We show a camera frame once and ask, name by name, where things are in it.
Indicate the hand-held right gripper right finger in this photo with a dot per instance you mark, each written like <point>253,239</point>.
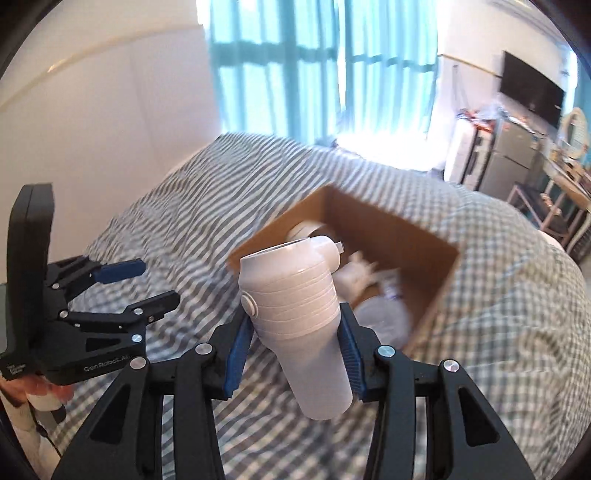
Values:
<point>353,355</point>

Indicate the person's left hand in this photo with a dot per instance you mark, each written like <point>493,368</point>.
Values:
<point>32,386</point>

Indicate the white thermos bottle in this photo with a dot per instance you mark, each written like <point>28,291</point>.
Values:
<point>295,300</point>

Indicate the teal curtain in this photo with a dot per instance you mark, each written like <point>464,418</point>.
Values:
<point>581,81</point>
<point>277,69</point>
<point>392,69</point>

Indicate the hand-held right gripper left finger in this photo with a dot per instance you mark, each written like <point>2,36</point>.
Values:
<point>238,350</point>

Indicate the white suitcase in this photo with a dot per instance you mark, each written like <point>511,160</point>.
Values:
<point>461,152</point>

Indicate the brown cardboard box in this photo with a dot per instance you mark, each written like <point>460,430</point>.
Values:
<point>369,217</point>

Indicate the white plastic item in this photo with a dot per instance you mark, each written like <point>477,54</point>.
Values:
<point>358,277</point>

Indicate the clear plastic container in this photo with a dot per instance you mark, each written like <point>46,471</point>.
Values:
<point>388,318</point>

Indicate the person's left forearm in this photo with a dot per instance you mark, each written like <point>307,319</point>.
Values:
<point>25,434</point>

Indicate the black seat chair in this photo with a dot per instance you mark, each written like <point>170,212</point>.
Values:
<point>535,207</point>

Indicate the silver small fridge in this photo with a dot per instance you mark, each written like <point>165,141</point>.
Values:
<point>510,161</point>

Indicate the white oval mirror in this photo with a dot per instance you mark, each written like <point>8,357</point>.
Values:
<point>572,131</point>

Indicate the white vanity table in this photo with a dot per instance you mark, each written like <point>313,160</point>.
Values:
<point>572,184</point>

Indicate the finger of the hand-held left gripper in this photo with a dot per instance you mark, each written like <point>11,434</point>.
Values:
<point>120,271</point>
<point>157,304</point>

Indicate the crumpled plastic bag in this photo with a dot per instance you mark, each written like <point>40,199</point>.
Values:
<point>491,113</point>

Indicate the black wall television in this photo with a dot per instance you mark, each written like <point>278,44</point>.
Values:
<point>531,90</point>

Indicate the grey checkered blanket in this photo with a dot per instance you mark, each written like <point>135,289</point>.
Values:
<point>184,207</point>

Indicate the white round container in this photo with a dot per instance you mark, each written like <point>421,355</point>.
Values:
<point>307,230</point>

